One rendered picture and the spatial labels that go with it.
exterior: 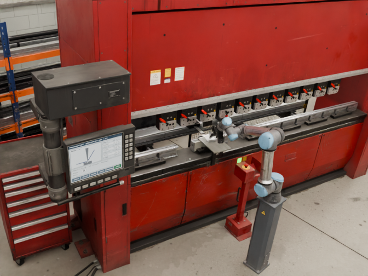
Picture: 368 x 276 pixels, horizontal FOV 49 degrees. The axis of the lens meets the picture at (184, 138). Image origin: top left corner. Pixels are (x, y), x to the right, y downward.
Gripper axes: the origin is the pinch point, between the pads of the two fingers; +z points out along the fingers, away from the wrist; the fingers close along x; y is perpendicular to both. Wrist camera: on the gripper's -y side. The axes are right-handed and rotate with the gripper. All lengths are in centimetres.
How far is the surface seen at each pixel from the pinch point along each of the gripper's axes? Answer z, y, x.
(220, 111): -8.4, 20.6, -9.6
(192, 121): -8.9, 14.4, 19.3
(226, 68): -39, 47, -9
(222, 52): -51, 55, -3
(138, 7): -91, 68, 72
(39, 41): 73, 151, 132
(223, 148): -3.8, -11.9, -4.8
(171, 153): 12.6, -5.0, 37.1
